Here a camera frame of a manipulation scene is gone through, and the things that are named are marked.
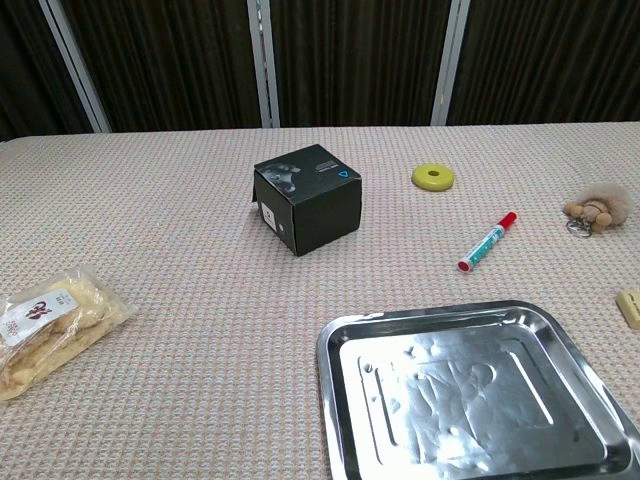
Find beige textured tablecloth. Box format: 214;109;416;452
0;121;640;480

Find shiny steel rectangular tray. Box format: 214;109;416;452
316;299;640;480

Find dark pleated curtain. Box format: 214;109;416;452
0;0;640;143

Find yellow plastic ring disc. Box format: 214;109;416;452
411;163;457;193

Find black cardboard box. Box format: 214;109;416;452
251;144;363;258

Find bagged yellow snack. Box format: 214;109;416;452
0;264;137;402

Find cream plastic block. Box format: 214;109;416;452
614;289;640;330

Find grey metal frame post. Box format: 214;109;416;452
430;0;472;127
246;0;282;129
38;0;112;134

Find red capped marker pen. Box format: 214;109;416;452
456;211;519;274

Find beige plush keychain toy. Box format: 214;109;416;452
563;182;635;239

